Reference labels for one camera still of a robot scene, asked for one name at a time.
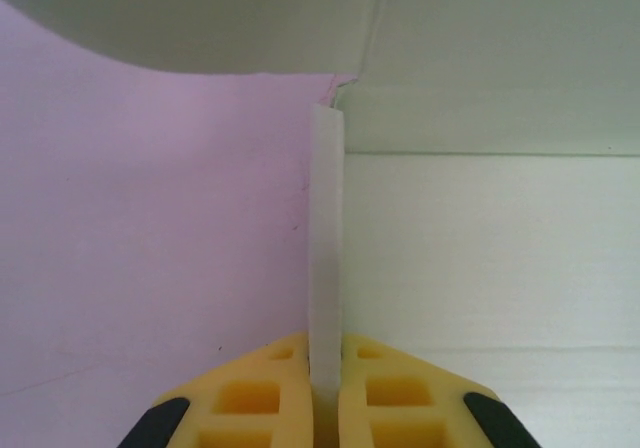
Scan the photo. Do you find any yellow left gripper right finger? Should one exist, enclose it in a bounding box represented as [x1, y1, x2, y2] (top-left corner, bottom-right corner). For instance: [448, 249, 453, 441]
[338, 331, 544, 448]

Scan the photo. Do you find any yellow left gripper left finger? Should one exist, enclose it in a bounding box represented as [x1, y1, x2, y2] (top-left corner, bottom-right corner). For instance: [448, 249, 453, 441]
[117, 331, 319, 448]

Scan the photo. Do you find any green paper box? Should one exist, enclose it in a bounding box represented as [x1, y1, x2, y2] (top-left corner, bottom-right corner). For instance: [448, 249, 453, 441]
[0, 0, 640, 448]

